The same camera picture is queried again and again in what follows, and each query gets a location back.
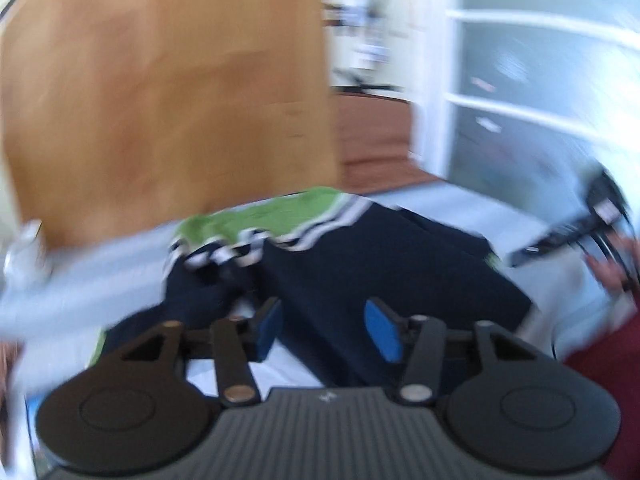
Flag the light blue bed sheet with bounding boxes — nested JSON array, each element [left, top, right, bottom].
[[0, 180, 606, 480]]

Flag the cluttered background desk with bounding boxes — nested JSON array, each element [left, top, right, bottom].
[[322, 0, 408, 93]]

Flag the person's maroon trousers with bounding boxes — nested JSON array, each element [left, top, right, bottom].
[[561, 305, 640, 480]]

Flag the person's right hand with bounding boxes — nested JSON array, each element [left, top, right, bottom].
[[586, 236, 640, 293]]

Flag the pale crumpled object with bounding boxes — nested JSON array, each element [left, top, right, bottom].
[[2, 219, 53, 288]]

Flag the wooden headboard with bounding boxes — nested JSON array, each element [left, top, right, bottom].
[[0, 0, 343, 256]]

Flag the navy sweater with green collar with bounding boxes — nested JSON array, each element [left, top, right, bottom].
[[90, 186, 533, 388]]

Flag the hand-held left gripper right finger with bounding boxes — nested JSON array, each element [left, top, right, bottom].
[[365, 297, 551, 403]]

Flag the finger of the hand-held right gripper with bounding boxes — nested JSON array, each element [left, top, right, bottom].
[[509, 210, 603, 268]]

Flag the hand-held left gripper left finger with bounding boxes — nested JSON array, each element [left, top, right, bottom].
[[100, 297, 284, 407]]

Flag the white door with glass panes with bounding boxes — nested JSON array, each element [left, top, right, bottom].
[[407, 0, 640, 221]]

